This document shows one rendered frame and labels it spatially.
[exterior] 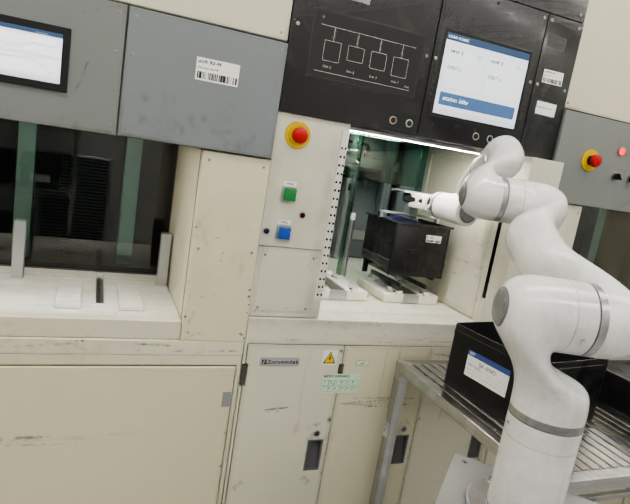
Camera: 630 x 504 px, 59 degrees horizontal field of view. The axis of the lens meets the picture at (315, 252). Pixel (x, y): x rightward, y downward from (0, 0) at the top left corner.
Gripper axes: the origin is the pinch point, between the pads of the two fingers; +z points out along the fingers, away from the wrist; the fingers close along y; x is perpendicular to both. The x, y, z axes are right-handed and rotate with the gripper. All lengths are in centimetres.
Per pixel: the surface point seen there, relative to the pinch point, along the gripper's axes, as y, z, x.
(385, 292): -9.5, -10.0, -31.4
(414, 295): 1.2, -11.0, -31.5
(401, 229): -8.3, -10.4, -9.9
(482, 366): -7, -60, -36
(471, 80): -8.0, -30.9, 36.0
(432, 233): 3.6, -10.4, -10.1
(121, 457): -89, -31, -73
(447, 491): -38, -92, -46
